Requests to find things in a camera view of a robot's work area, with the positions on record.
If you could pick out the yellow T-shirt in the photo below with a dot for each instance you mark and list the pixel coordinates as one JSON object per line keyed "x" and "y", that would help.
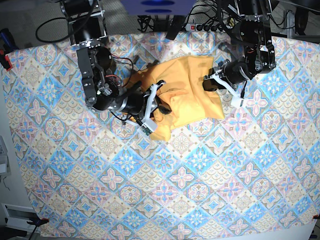
{"x": 183, "y": 92}

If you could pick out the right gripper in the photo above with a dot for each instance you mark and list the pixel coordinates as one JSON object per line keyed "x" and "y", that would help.
{"x": 141, "y": 105}

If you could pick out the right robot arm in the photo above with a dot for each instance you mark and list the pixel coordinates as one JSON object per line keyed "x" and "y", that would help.
{"x": 103, "y": 90}

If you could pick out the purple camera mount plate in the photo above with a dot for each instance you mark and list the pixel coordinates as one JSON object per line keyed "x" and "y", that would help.
{"x": 158, "y": 7}

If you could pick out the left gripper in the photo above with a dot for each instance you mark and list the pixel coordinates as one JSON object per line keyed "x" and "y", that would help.
{"x": 229, "y": 72}

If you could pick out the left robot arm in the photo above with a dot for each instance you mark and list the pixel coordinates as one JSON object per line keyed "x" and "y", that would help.
{"x": 254, "y": 33}

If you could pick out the red black clamp left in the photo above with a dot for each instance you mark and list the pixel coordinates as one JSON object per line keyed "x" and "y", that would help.
{"x": 5, "y": 61}

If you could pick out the patterned blue pink tablecloth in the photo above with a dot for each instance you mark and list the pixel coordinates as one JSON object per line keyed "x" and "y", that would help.
{"x": 255, "y": 171}

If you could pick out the white power strip red switch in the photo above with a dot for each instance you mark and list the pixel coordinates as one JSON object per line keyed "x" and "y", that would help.
{"x": 195, "y": 27}

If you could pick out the orange black clamp bottom left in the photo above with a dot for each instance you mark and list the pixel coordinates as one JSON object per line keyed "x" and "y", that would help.
{"x": 37, "y": 221}

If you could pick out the black clamp on table edge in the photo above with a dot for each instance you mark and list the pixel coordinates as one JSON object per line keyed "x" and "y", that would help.
{"x": 175, "y": 27}

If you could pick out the white aluminium rail bottom left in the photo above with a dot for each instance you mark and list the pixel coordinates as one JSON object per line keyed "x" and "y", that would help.
{"x": 16, "y": 217}

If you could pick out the blue handled tool left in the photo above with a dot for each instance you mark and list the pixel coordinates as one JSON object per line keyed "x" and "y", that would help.
{"x": 8, "y": 39}

